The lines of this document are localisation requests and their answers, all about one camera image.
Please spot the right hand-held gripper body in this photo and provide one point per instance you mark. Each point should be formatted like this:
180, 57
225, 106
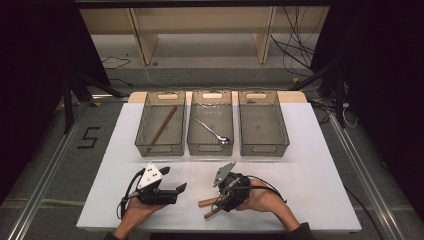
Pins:
238, 190

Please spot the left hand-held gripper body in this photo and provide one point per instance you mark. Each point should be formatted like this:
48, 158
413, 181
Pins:
150, 178

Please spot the transparent grey plastic bin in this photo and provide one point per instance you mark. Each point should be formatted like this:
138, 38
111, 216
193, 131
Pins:
146, 146
210, 150
263, 133

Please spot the brown wooden chopstick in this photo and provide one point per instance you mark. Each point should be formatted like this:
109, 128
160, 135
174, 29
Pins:
166, 121
154, 140

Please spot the silver metal spoon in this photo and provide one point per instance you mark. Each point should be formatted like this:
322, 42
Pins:
224, 140

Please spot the person's right hand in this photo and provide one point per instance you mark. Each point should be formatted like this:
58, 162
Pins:
266, 201

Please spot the person's left hand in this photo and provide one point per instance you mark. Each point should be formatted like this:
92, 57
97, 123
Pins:
138, 210

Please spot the white table cover sheet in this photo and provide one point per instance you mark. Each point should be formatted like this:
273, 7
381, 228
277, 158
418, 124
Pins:
300, 186

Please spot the black metal stand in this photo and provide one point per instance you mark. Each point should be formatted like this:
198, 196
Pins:
68, 106
339, 100

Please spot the beige wooden shelf unit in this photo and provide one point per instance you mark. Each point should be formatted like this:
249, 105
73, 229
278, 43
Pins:
200, 20

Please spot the dark curtain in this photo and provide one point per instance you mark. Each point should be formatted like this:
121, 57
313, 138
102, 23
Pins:
33, 50
383, 66

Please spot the aluminium floor rail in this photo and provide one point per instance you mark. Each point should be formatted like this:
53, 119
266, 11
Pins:
40, 186
366, 176

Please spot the black overhead frame bar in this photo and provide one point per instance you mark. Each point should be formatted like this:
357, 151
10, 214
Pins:
200, 3

